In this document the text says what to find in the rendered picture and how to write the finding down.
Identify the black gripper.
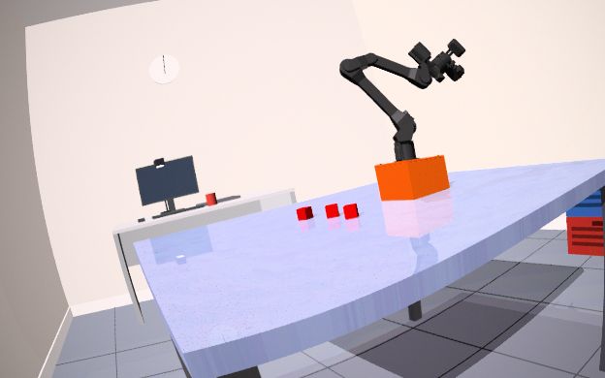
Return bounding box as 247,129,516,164
435,39,466,69

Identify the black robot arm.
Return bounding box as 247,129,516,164
339,42,464,162

